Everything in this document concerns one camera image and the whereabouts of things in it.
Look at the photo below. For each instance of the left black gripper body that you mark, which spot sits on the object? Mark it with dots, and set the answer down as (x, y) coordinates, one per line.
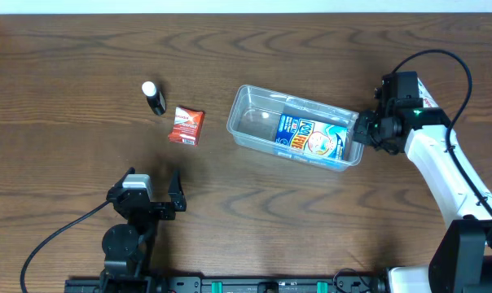
(161, 212)

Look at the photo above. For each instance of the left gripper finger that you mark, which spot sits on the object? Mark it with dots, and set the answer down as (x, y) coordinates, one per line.
(119, 183)
(176, 193)

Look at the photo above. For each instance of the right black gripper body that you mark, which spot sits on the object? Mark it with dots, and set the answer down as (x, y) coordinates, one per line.
(362, 130)

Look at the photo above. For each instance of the blue Kool Fever box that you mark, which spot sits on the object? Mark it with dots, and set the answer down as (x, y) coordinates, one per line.
(311, 137)

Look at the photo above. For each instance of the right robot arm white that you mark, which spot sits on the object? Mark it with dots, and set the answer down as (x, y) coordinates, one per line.
(463, 260)

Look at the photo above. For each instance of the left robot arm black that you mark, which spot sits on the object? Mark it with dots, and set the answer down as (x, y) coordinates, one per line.
(128, 247)

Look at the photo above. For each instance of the clear plastic container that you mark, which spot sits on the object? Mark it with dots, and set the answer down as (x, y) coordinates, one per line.
(254, 119)

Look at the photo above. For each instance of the white blue Panadol box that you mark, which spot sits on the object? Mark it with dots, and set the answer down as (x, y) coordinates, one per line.
(428, 100)

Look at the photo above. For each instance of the red orange sachet packet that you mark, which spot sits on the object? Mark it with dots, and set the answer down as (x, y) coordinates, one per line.
(187, 126)

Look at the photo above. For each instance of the black bottle white cap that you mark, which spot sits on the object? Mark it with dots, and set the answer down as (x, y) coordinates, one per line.
(154, 97)

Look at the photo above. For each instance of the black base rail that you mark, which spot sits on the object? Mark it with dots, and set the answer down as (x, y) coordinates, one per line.
(187, 284)

